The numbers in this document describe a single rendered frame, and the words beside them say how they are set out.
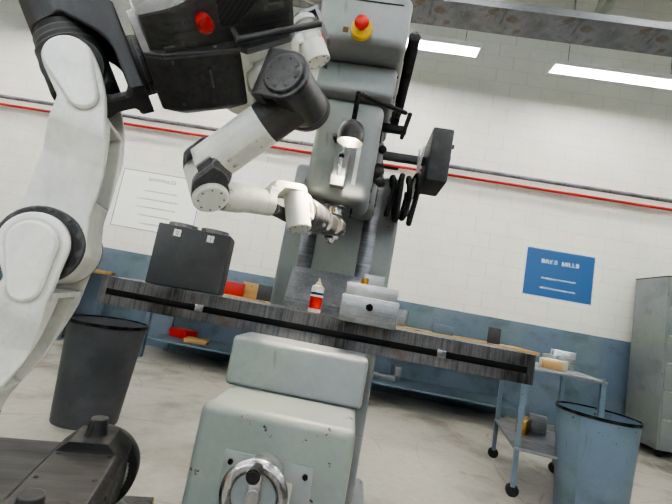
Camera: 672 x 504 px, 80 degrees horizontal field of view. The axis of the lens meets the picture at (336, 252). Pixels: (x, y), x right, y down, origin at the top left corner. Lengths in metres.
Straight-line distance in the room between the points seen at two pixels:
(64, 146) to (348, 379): 0.77
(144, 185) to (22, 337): 5.62
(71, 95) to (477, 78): 6.03
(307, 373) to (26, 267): 0.61
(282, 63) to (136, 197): 5.72
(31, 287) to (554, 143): 6.24
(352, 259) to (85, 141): 1.06
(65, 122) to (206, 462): 0.70
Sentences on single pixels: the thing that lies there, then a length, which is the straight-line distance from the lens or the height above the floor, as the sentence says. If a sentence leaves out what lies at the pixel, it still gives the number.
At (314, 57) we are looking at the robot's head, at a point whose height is 1.57.
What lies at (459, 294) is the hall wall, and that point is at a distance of 5.63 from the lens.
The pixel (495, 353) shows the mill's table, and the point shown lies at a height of 0.95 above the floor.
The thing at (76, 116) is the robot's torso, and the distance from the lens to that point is 0.92.
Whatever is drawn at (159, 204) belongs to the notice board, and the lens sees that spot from 6.28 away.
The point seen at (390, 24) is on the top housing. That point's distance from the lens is 1.30.
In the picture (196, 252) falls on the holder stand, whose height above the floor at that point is 1.08.
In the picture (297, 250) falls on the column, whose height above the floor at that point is 1.19.
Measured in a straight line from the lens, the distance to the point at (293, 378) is 1.03.
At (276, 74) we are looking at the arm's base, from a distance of 0.83.
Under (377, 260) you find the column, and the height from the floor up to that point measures 1.21.
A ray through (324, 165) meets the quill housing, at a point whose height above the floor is 1.41.
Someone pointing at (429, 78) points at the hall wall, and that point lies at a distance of 6.45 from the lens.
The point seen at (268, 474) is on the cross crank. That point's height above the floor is 0.71.
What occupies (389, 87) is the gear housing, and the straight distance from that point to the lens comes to 1.31.
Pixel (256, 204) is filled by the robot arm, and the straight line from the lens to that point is 0.99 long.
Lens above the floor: 1.01
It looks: 7 degrees up
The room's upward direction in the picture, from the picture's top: 10 degrees clockwise
